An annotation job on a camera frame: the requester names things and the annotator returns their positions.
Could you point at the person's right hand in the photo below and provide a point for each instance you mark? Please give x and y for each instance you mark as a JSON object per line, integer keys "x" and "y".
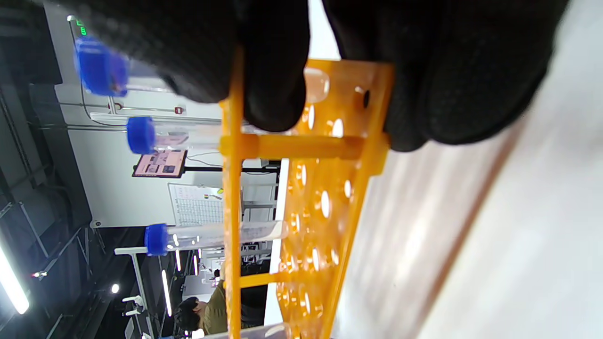
{"x": 447, "y": 70}

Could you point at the orange test tube rack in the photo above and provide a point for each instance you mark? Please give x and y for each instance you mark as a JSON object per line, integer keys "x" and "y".
{"x": 320, "y": 146}

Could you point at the blue-capped clear test tube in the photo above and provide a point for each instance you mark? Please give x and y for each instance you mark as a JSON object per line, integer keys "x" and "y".
{"x": 155, "y": 239}
{"x": 141, "y": 135}
{"x": 254, "y": 333}
{"x": 101, "y": 66}

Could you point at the ceiling strip light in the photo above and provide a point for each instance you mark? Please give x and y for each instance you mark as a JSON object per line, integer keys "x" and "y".
{"x": 12, "y": 282}

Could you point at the white wall chart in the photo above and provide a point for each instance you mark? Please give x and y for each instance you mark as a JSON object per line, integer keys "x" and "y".
{"x": 195, "y": 207}

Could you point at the wall display screen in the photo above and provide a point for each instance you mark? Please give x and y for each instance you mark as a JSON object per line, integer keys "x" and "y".
{"x": 160, "y": 164}

